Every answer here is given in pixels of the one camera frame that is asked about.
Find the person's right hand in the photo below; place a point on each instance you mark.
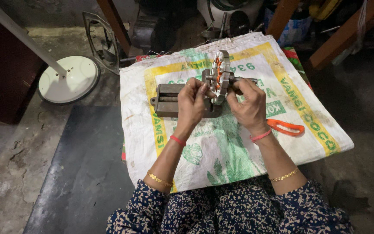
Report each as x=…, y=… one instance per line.
x=250, y=109

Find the person's left hand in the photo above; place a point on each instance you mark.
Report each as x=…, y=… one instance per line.
x=190, y=107

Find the metal stator with copper windings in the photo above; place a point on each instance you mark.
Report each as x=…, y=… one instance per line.
x=221, y=73

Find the grey metal bench vise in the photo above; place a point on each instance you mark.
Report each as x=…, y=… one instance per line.
x=167, y=100

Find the pink thread wrist band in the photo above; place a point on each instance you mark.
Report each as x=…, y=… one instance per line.
x=261, y=135

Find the red thread wrist band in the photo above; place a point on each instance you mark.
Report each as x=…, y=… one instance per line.
x=177, y=140

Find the white woven printed sack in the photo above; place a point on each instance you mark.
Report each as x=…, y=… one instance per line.
x=226, y=146

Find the gold bangle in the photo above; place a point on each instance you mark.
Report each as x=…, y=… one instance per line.
x=284, y=176
x=159, y=179

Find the dark metal motor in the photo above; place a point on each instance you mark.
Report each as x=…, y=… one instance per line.
x=151, y=29

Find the blue printed bag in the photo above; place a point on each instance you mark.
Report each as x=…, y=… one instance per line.
x=295, y=31

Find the brown wooden leg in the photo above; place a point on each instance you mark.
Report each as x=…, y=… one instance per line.
x=115, y=22
x=281, y=18

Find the white round appliance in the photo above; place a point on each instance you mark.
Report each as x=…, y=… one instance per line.
x=214, y=13

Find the dark floral dress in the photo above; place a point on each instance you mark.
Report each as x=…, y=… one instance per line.
x=226, y=211

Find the brown wooden beam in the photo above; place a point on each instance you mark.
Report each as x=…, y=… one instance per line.
x=346, y=34

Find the yellow object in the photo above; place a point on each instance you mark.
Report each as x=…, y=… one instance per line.
x=323, y=9

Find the dark floor mat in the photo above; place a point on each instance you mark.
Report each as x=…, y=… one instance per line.
x=83, y=169

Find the white stand with round base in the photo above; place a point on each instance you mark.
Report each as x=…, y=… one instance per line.
x=68, y=79

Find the dark brown cabinet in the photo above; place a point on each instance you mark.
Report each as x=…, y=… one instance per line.
x=2, y=74

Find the metal iron-shaped frame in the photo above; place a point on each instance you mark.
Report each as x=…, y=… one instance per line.
x=110, y=55

